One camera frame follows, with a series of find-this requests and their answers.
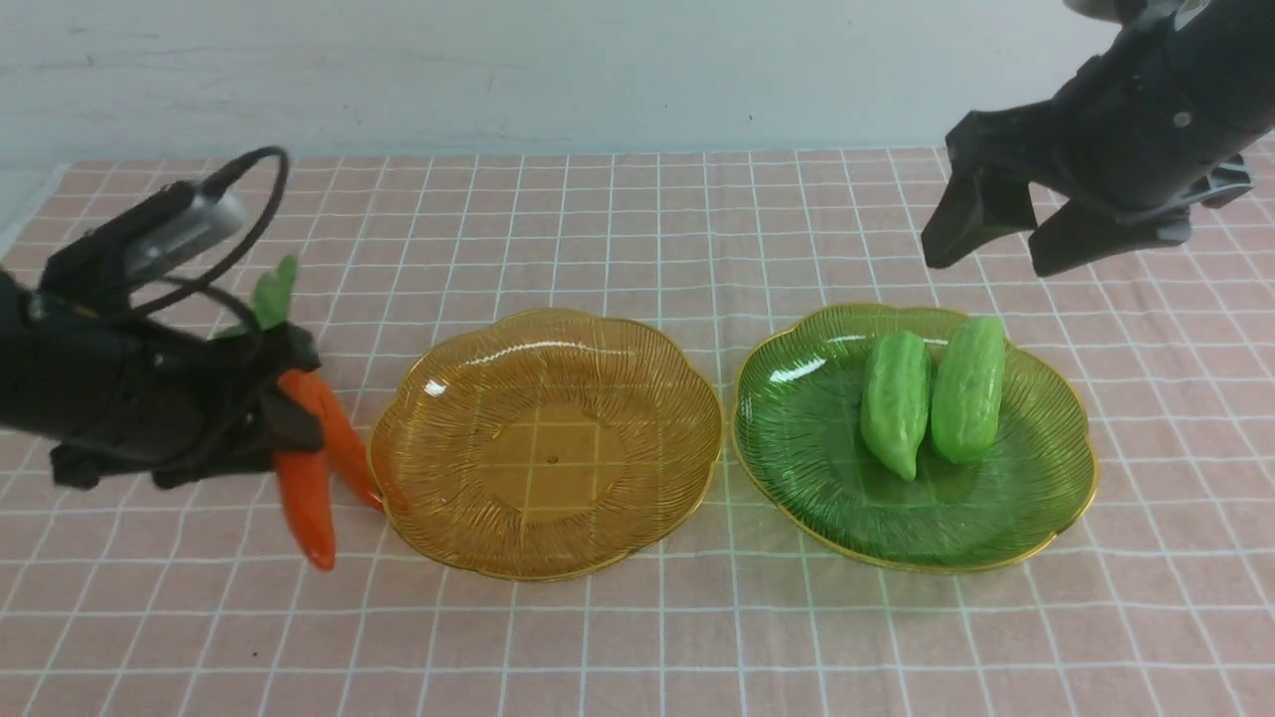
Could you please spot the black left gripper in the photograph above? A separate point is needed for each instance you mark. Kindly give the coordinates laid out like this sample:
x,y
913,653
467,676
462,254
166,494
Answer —
x,y
121,398

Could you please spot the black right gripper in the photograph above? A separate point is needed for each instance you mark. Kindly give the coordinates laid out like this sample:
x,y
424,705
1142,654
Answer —
x,y
1155,125

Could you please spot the orange toy carrot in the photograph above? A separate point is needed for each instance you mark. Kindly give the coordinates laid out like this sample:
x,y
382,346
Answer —
x,y
304,483
345,448

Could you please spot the pink checkered tablecloth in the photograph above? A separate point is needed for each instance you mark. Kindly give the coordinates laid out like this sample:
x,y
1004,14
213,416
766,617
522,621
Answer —
x,y
130,602

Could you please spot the amber plastic plate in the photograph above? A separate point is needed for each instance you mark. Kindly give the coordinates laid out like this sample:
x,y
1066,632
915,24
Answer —
x,y
548,446

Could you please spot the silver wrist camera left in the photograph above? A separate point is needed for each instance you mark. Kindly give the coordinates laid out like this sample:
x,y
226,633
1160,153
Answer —
x,y
174,225

